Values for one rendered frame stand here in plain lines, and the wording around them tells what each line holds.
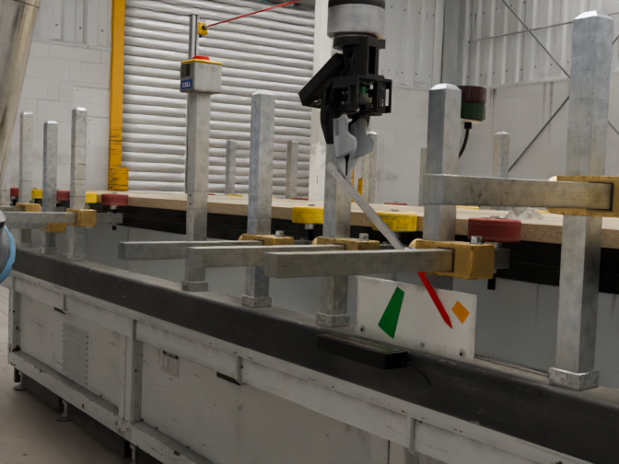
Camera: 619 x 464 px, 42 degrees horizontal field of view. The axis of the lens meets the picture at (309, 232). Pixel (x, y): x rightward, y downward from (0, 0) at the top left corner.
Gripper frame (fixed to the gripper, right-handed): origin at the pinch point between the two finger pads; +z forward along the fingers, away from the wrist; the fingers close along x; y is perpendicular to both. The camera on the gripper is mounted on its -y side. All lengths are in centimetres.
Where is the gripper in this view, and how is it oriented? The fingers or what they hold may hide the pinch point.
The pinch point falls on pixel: (342, 168)
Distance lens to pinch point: 129.6
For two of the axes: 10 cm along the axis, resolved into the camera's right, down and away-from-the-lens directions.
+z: -0.3, 10.0, 0.5
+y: 6.0, 0.6, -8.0
